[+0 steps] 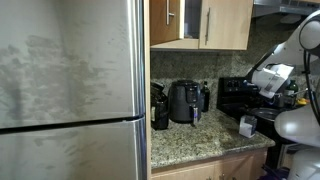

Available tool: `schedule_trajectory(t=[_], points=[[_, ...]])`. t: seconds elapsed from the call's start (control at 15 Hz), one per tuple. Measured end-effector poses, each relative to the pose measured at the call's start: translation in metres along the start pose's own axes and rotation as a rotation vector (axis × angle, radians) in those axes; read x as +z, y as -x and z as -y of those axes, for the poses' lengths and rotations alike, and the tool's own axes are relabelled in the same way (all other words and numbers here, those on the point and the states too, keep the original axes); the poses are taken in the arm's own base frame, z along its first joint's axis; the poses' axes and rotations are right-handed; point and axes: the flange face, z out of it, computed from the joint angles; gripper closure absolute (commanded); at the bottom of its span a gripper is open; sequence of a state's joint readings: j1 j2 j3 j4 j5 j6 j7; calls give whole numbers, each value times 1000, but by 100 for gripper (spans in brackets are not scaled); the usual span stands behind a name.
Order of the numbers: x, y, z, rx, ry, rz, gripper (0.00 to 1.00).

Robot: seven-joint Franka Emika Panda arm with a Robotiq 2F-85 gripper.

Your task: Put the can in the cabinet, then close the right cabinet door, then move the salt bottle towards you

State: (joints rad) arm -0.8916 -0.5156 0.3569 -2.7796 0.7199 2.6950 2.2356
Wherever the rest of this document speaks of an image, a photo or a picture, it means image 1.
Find stainless steel refrigerator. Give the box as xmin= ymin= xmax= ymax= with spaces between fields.
xmin=0 ymin=0 xmax=148 ymax=180

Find black range hood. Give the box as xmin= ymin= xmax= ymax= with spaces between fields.
xmin=251 ymin=0 xmax=320 ymax=18

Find small yellow object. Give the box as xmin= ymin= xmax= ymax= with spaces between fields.
xmin=295 ymin=97 xmax=309 ymax=106

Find steel saucepan with handle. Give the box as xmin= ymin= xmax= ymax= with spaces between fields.
xmin=266 ymin=87 xmax=310 ymax=108

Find black air fryer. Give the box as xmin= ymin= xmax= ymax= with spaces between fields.
xmin=167 ymin=79 xmax=203 ymax=127

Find green glass bottle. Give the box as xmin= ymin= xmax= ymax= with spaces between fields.
xmin=284 ymin=79 xmax=300 ymax=98

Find wooden wall cabinet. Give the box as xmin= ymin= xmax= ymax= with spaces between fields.
xmin=149 ymin=0 xmax=255 ymax=52

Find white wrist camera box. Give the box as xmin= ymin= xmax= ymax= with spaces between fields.
xmin=259 ymin=63 xmax=295 ymax=100

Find black kitchen stove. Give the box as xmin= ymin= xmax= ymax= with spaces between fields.
xmin=215 ymin=76 xmax=301 ymax=169

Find wooden base cabinet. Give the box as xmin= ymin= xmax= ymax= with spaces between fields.
xmin=150 ymin=147 xmax=269 ymax=180

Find wooden cabinet door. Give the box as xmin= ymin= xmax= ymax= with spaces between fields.
xmin=149 ymin=0 xmax=186 ymax=47
xmin=198 ymin=0 xmax=255 ymax=51

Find dark glass bottle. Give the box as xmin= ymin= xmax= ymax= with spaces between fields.
xmin=200 ymin=80 xmax=211 ymax=114

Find blue white salt box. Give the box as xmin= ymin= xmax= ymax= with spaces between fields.
xmin=238 ymin=114 xmax=259 ymax=139

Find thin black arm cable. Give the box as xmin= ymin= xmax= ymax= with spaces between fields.
xmin=302 ymin=49 xmax=320 ymax=126

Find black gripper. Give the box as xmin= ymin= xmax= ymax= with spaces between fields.
xmin=273 ymin=93 xmax=296 ymax=109

